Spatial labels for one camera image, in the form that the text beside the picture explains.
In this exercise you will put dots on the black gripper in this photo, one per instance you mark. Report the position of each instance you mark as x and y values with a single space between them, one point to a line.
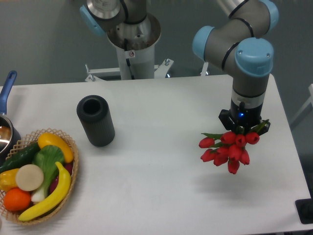
239 115

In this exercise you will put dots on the red tulip bouquet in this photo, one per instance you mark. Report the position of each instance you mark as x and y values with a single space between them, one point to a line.
228 148

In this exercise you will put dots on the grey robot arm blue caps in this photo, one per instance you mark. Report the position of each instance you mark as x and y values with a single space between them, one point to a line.
238 49

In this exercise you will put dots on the black device at table edge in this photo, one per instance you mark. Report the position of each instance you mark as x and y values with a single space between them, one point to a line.
305 210

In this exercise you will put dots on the dark grey ribbed vase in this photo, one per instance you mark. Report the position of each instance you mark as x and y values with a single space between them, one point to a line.
94 114

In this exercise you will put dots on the dark red vegetable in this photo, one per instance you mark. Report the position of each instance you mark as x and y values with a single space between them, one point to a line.
54 183

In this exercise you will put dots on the green bok choy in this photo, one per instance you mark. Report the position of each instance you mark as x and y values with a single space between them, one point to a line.
45 159

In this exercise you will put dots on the yellow banana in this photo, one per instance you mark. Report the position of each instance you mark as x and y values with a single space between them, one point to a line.
52 200

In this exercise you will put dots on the woven wicker basket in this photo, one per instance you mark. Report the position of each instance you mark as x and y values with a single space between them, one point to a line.
24 142

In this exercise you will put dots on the green cucumber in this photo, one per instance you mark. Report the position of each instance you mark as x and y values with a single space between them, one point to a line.
21 158

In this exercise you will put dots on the beige round disc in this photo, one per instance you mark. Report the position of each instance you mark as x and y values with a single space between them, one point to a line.
29 177

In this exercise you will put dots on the orange fruit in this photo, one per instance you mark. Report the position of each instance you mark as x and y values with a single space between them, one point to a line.
17 200

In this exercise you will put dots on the yellow bell pepper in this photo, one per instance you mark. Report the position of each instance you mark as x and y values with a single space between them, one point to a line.
7 179

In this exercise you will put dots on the white frame at right edge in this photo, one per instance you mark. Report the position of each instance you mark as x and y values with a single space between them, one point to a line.
303 111

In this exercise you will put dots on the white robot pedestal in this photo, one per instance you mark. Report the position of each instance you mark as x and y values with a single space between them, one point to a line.
135 49

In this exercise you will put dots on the blue handled saucepan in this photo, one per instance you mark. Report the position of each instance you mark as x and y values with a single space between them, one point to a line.
8 134

